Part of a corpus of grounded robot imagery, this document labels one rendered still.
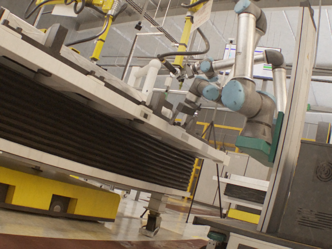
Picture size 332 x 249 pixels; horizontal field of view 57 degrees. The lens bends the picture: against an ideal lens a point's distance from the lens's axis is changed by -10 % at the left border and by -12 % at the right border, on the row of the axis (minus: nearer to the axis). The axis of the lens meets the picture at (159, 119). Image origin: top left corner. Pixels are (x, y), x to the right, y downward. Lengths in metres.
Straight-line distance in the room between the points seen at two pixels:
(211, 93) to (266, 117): 0.38
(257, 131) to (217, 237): 0.61
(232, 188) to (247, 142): 5.14
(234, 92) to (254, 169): 9.56
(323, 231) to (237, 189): 5.26
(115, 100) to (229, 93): 0.59
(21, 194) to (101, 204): 0.73
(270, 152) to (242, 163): 9.49
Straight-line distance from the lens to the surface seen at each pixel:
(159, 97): 2.19
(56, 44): 1.58
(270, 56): 2.59
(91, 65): 1.95
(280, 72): 2.66
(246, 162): 11.38
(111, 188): 5.61
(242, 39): 1.95
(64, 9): 3.75
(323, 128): 4.32
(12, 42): 1.40
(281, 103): 2.57
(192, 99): 2.15
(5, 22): 1.40
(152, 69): 5.93
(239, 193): 6.87
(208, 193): 11.71
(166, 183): 2.91
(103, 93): 1.73
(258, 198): 6.74
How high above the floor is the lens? 0.47
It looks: 10 degrees up
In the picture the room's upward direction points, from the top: 16 degrees clockwise
